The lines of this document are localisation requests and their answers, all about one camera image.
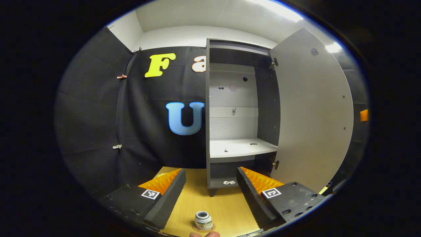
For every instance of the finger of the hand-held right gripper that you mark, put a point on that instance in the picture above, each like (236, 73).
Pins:
(364, 115)

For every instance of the white clip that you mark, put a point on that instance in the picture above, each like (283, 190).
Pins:
(116, 146)

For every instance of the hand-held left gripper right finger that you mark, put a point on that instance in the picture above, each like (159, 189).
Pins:
(253, 200)

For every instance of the small ceiling light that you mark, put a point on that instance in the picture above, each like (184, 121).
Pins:
(333, 47)

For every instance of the metal door hinge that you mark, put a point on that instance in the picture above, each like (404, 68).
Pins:
(275, 164)
(274, 63)

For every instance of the white bottle green label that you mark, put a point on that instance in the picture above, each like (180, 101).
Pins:
(204, 222)

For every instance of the round brown coaster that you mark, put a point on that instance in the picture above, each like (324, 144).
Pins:
(213, 227)

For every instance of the dark grey cabinet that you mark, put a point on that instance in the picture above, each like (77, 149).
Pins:
(233, 95)

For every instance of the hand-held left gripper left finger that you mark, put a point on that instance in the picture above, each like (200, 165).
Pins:
(167, 200)

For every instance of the black backdrop cloth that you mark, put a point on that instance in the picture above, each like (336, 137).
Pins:
(92, 115)

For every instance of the beige cabinet door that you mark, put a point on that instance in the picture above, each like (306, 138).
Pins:
(312, 108)

